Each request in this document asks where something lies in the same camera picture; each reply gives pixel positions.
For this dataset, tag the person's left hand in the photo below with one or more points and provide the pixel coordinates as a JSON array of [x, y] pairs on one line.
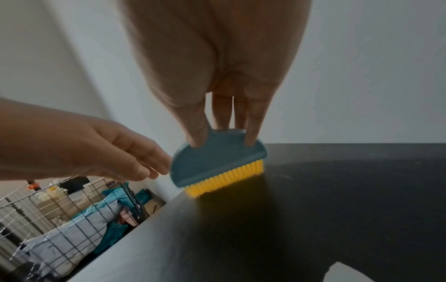
[[115, 148]]

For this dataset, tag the person's right hand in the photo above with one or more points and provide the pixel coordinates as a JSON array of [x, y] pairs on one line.
[[209, 49]]

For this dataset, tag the blue brush with yellow bristles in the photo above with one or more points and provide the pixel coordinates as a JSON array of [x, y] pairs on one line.
[[209, 162]]

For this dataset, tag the person's left forearm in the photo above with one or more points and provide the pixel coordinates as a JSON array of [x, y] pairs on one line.
[[31, 137]]

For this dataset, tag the brown cardboard box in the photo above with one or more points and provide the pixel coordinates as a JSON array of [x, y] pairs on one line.
[[153, 205]]

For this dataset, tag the pink plastic item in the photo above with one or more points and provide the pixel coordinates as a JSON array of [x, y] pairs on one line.
[[127, 217]]

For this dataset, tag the white bottle with yellow cap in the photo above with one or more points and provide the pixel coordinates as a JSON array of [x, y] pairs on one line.
[[55, 194]]

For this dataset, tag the teal cloth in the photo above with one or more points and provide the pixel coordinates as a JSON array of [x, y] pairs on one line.
[[113, 234]]

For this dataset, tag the grey blue cloth bundle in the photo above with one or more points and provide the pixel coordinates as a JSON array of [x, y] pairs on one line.
[[69, 234]]

